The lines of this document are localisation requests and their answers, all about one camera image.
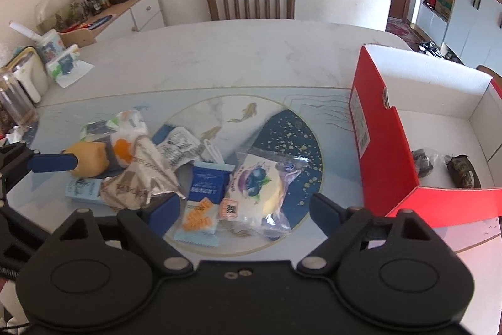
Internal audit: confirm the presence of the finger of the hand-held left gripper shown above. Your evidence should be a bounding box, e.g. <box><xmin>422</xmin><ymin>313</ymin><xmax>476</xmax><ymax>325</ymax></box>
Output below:
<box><xmin>0</xmin><ymin>144</ymin><xmax>79</xmax><ymax>194</ymax></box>

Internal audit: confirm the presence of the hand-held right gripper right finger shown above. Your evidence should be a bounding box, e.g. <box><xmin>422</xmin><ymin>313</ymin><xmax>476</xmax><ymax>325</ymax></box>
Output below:
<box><xmin>297</xmin><ymin>194</ymin><xmax>434</xmax><ymax>277</ymax></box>

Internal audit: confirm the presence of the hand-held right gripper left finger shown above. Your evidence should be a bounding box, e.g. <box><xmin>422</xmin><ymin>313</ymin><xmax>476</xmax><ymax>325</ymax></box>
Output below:
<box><xmin>59</xmin><ymin>196</ymin><xmax>194</xmax><ymax>276</ymax></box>

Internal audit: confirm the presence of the yellow bread roll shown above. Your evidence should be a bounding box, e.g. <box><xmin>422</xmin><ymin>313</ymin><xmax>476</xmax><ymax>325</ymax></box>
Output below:
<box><xmin>63</xmin><ymin>141</ymin><xmax>111</xmax><ymax>179</ymax></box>

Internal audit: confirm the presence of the light blue carton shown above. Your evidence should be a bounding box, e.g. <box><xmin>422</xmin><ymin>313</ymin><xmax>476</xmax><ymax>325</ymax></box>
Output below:
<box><xmin>65</xmin><ymin>178</ymin><xmax>103</xmax><ymax>204</ymax></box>

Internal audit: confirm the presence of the dark blue snack packet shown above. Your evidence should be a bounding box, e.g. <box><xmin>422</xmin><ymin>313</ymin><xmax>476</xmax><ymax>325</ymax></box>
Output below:
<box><xmin>188</xmin><ymin>160</ymin><xmax>236</xmax><ymax>207</ymax></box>

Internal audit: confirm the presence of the blueberry bread packet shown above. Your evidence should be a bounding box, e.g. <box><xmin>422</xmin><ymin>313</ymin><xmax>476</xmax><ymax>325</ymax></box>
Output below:
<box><xmin>217</xmin><ymin>147</ymin><xmax>302</xmax><ymax>241</ymax></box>

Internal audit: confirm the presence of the red cardboard box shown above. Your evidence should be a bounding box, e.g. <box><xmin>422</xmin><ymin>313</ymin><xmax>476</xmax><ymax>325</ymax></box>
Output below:
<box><xmin>349</xmin><ymin>44</ymin><xmax>502</xmax><ymax>230</ymax></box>

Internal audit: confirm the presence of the orange cracker packet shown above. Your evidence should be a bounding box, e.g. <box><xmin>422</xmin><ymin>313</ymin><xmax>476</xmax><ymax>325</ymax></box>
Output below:
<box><xmin>173</xmin><ymin>199</ymin><xmax>220</xmax><ymax>247</ymax></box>

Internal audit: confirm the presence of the silver foil packet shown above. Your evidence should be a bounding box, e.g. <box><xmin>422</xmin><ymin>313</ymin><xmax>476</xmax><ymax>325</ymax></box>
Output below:
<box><xmin>100</xmin><ymin>135</ymin><xmax>187</xmax><ymax>212</ymax></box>

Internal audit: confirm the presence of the white green snack packet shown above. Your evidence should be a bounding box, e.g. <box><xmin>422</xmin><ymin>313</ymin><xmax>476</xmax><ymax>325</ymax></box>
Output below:
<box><xmin>80</xmin><ymin>110</ymin><xmax>149</xmax><ymax>143</ymax></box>

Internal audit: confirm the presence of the black white sachet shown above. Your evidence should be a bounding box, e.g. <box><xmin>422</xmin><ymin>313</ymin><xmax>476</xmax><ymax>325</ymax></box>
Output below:
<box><xmin>152</xmin><ymin>125</ymin><xmax>205</xmax><ymax>165</ymax></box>

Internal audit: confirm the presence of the white orange snack packet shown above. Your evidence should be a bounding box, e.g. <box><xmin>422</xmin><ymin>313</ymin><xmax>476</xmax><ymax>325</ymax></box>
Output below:
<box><xmin>106</xmin><ymin>137</ymin><xmax>136</xmax><ymax>169</ymax></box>

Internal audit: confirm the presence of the clear glass jar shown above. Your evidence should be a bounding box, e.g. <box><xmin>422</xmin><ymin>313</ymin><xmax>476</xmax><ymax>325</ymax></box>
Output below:
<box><xmin>0</xmin><ymin>70</ymin><xmax>40</xmax><ymax>128</ymax></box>

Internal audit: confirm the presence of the white kettle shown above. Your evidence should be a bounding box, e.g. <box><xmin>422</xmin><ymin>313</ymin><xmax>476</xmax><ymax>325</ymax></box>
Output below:
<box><xmin>2</xmin><ymin>46</ymin><xmax>50</xmax><ymax>104</ymax></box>

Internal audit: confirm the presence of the white green tissue pack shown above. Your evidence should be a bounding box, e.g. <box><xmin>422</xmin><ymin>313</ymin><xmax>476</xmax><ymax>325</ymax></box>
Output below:
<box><xmin>46</xmin><ymin>46</ymin><xmax>95</xmax><ymax>88</ymax></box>

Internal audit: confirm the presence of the clear packet of dark snack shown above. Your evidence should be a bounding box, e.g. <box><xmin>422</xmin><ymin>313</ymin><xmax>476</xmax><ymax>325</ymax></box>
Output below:
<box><xmin>411</xmin><ymin>148</ymin><xmax>435</xmax><ymax>179</ymax></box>

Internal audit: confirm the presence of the printed paper cup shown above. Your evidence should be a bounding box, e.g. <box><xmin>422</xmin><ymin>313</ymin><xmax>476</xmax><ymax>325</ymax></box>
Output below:
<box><xmin>36</xmin><ymin>29</ymin><xmax>66</xmax><ymax>63</ymax></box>

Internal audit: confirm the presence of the wooden tray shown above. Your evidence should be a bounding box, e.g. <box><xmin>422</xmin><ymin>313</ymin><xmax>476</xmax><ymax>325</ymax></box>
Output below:
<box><xmin>59</xmin><ymin>27</ymin><xmax>97</xmax><ymax>47</ymax></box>

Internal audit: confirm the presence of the dark brown snack packet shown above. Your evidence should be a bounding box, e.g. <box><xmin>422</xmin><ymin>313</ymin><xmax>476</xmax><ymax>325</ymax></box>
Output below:
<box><xmin>446</xmin><ymin>154</ymin><xmax>481</xmax><ymax>189</ymax></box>

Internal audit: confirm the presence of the white sideboard with wooden top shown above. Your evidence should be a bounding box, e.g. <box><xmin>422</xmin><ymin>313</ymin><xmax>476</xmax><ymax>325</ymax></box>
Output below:
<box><xmin>59</xmin><ymin>0</ymin><xmax>167</xmax><ymax>45</ymax></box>

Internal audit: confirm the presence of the pair of dark shoes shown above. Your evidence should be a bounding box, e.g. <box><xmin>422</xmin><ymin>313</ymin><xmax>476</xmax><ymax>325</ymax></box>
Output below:
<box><xmin>416</xmin><ymin>41</ymin><xmax>445</xmax><ymax>59</ymax></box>

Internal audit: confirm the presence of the patterned red rug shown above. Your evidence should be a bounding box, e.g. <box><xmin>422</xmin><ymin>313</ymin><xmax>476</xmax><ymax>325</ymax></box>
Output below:
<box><xmin>386</xmin><ymin>18</ymin><xmax>423</xmax><ymax>42</ymax></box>

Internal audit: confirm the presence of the grey hallway cabinet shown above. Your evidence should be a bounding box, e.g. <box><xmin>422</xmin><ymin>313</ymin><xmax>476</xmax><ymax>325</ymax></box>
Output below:
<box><xmin>415</xmin><ymin>0</ymin><xmax>502</xmax><ymax>66</ymax></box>

